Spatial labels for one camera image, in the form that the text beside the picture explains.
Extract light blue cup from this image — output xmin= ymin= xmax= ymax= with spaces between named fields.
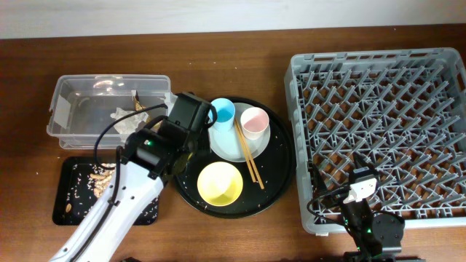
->
xmin=211 ymin=98 xmax=236 ymax=132

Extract black rectangular tray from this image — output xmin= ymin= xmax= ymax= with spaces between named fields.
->
xmin=52 ymin=156 xmax=161 ymax=226

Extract yellow bowl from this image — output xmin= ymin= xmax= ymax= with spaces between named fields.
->
xmin=197 ymin=162 xmax=243 ymax=207

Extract grey dishwasher rack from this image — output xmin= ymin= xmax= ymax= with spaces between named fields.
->
xmin=284 ymin=47 xmax=465 ymax=236

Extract pink cup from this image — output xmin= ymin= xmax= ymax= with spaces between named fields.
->
xmin=240 ymin=107 xmax=269 ymax=140

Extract white tissue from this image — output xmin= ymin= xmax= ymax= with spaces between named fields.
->
xmin=110 ymin=108 xmax=149 ymax=135

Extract wooden chopstick left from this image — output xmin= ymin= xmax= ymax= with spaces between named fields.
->
xmin=234 ymin=119 xmax=256 ymax=183

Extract wooden chopstick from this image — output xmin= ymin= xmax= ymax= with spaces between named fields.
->
xmin=237 ymin=121 xmax=264 ymax=190
xmin=234 ymin=119 xmax=256 ymax=183

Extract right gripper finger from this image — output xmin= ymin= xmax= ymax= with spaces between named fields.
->
xmin=351 ymin=152 xmax=379 ymax=178
xmin=310 ymin=163 xmax=328 ymax=198

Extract wooden chopstick right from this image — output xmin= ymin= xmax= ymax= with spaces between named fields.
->
xmin=237 ymin=121 xmax=264 ymax=190

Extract light grey plate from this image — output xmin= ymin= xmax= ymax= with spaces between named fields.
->
xmin=208 ymin=99 xmax=271 ymax=162

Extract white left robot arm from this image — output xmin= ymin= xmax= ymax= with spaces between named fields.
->
xmin=52 ymin=92 xmax=217 ymax=261

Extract clear plastic bin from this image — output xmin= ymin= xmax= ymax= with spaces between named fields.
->
xmin=47 ymin=74 xmax=176 ymax=149

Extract food scraps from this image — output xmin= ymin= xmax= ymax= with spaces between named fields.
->
xmin=65 ymin=163 xmax=116 ymax=214

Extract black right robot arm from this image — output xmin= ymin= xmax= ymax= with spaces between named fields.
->
xmin=307 ymin=153 xmax=405 ymax=262

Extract gold foil wrapper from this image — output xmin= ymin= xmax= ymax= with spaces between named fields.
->
xmin=131 ymin=90 xmax=161 ymax=132

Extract round black tray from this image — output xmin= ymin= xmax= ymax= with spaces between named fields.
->
xmin=173 ymin=97 xmax=296 ymax=219

